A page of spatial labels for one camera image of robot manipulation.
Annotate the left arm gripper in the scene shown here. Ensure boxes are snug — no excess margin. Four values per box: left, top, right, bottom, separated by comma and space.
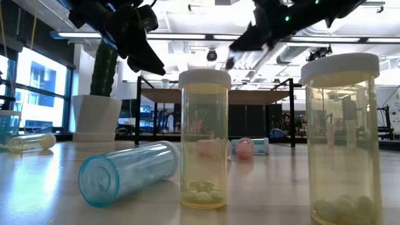
102, 0, 166, 76

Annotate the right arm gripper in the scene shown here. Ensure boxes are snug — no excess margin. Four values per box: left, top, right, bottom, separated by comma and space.
230, 0, 313, 52

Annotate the yellow translucent medicine bottle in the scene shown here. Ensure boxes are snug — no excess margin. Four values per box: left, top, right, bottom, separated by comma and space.
6, 132, 58, 154
298, 52, 384, 225
177, 68, 233, 210

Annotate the blue pill bottle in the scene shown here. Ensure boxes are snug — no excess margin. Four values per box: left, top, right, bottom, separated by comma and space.
77, 140, 181, 208

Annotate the green cactus plant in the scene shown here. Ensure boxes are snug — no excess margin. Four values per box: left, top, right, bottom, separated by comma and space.
89, 39, 119, 98

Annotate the black ceiling mounted device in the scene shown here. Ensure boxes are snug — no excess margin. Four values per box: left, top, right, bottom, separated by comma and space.
306, 45, 334, 63

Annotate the black cabinet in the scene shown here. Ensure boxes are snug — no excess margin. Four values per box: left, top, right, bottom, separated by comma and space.
227, 104, 284, 138

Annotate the person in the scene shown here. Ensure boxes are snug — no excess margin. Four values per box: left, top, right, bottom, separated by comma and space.
281, 112, 293, 135

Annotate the blue rounded chair back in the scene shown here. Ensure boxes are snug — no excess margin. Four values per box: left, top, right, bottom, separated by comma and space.
268, 127, 287, 140

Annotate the silver ceiling ventilation duct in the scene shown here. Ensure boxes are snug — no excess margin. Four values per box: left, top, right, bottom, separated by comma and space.
231, 40, 313, 76

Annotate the black ceiling dome camera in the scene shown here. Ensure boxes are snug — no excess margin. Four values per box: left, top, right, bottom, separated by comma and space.
206, 48, 219, 63

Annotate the wooden shelf black metal frame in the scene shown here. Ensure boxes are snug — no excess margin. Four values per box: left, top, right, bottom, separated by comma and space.
134, 76, 303, 149

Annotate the window with dark frame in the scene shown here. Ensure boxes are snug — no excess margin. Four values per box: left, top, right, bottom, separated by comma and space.
0, 37, 76, 140

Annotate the yellow hanging strap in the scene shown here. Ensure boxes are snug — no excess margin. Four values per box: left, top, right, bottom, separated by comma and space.
0, 0, 8, 51
29, 6, 40, 51

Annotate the black frame machine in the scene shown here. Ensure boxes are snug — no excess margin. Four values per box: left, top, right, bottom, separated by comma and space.
376, 104, 395, 141

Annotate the white wall poster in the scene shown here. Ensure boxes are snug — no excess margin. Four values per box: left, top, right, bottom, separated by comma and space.
389, 93, 400, 135

